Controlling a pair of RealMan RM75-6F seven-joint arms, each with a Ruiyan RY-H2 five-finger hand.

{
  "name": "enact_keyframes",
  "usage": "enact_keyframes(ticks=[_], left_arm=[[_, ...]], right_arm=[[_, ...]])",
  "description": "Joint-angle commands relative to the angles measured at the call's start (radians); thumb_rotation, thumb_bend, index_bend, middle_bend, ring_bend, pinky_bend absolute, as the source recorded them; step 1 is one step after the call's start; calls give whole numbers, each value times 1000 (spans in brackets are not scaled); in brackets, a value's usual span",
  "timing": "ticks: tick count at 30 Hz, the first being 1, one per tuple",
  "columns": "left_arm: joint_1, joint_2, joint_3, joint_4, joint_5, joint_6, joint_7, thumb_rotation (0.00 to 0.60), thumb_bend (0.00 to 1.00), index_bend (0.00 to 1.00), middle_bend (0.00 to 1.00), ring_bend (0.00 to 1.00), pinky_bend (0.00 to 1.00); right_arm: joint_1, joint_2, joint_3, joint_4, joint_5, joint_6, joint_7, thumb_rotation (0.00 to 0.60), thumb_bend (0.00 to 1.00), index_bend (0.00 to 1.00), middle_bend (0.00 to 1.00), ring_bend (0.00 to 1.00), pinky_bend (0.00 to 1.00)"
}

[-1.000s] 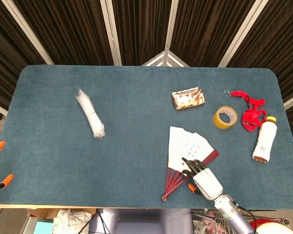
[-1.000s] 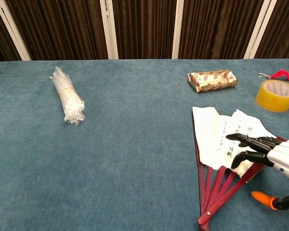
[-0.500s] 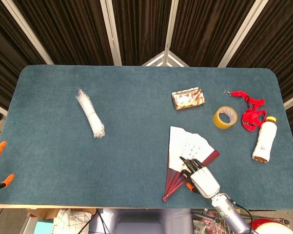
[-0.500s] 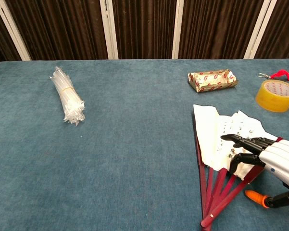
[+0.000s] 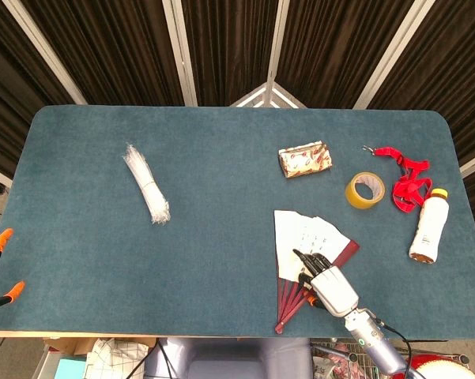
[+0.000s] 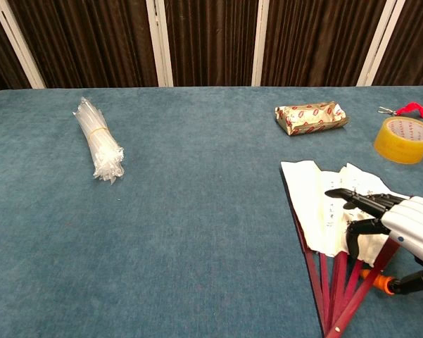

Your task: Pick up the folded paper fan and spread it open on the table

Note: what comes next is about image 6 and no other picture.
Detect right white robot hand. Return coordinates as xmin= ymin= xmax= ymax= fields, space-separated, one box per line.
xmin=324 ymin=188 xmax=423 ymax=296

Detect paper folding fan red ribs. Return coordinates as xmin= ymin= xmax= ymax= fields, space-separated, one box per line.
xmin=279 ymin=160 xmax=415 ymax=338

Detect yellow packing tape roll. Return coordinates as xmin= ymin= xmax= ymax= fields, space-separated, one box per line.
xmin=373 ymin=116 xmax=423 ymax=165

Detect gold and red wrapped packet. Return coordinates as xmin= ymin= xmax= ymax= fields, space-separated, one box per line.
xmin=274 ymin=101 xmax=350 ymax=137

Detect blue felt table cover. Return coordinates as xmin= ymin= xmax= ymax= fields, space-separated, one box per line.
xmin=0 ymin=85 xmax=423 ymax=338

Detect dark brown pleated curtain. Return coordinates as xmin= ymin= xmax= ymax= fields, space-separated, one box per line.
xmin=0 ymin=0 xmax=423 ymax=96

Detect bundle of clear plastic straws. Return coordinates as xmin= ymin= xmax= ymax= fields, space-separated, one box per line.
xmin=72 ymin=96 xmax=125 ymax=185

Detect red strap harness with clip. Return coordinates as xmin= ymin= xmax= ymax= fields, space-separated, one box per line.
xmin=378 ymin=101 xmax=423 ymax=123

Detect white frame post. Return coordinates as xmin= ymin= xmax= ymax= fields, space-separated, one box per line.
xmin=0 ymin=0 xmax=46 ymax=89
xmin=356 ymin=0 xmax=407 ymax=87
xmin=251 ymin=0 xmax=270 ymax=87
xmin=146 ymin=0 xmax=174 ymax=88

